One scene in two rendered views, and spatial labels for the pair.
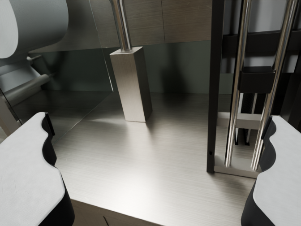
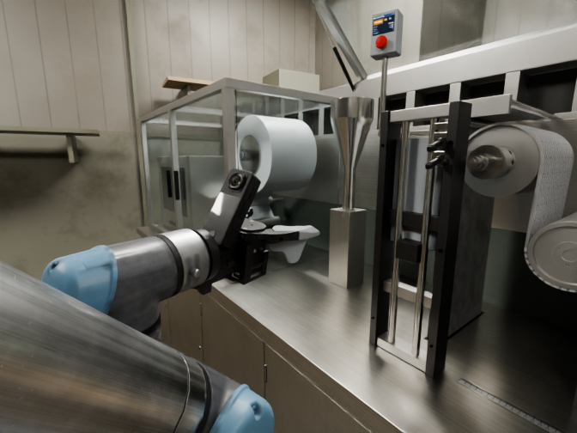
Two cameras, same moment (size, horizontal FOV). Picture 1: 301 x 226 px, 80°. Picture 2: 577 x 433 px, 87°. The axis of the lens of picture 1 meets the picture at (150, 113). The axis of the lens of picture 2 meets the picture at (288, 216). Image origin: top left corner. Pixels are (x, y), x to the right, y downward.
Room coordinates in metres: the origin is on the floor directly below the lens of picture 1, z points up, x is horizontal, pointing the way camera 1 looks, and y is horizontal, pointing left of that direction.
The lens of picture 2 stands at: (-0.37, -0.27, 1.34)
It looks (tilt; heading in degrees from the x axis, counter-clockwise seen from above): 10 degrees down; 28
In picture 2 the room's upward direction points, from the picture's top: straight up
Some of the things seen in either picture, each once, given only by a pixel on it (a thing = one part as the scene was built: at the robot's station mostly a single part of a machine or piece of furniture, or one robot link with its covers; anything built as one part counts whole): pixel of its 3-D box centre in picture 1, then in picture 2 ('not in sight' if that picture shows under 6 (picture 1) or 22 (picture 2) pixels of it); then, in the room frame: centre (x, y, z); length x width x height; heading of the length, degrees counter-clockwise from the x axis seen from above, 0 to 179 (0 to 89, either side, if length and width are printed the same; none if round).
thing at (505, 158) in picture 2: not in sight; (490, 161); (0.35, -0.33, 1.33); 0.06 x 0.06 x 0.06; 66
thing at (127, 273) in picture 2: not in sight; (116, 283); (-0.19, 0.03, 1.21); 0.11 x 0.08 x 0.09; 174
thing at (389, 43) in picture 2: not in sight; (385, 34); (0.52, -0.08, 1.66); 0.07 x 0.07 x 0.10; 82
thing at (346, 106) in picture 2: not in sight; (351, 110); (0.66, 0.05, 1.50); 0.14 x 0.14 x 0.06
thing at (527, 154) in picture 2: not in sight; (518, 161); (0.49, -0.39, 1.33); 0.25 x 0.14 x 0.14; 156
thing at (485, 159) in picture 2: not in sight; (477, 161); (0.29, -0.31, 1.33); 0.06 x 0.03 x 0.03; 156
